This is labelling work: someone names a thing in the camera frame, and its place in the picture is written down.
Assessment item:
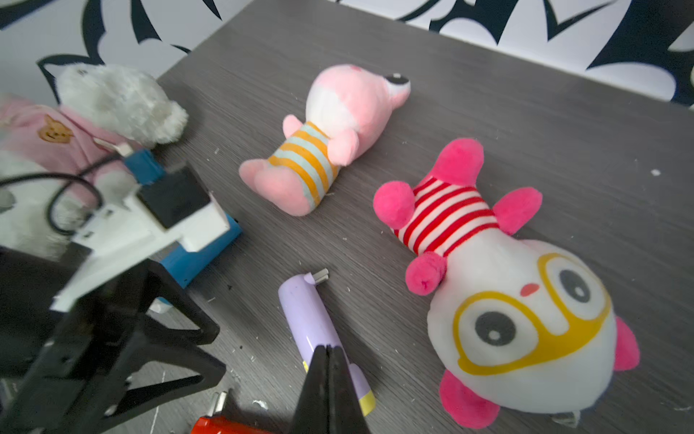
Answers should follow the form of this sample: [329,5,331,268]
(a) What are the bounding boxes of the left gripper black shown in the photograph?
[1,248,226,433]

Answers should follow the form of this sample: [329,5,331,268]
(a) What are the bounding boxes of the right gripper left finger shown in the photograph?
[289,345,330,434]

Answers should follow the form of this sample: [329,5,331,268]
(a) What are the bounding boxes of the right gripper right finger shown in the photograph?
[329,346,370,434]

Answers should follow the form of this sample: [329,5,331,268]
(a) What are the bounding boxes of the purple flashlight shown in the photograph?
[278,269,376,416]

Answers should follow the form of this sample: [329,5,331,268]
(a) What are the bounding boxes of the blue flashlight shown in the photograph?
[151,215,242,289]

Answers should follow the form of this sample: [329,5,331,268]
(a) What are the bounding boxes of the red flashlight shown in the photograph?
[191,392,269,434]

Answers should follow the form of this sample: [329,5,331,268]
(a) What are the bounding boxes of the white plush yellow glasses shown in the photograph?
[373,139,641,430]

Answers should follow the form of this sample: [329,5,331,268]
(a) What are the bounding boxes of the white teddy bear pink shirt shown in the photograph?
[1,63,189,260]

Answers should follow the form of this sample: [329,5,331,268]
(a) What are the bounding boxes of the pink plush striped shirt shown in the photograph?
[239,64,411,217]

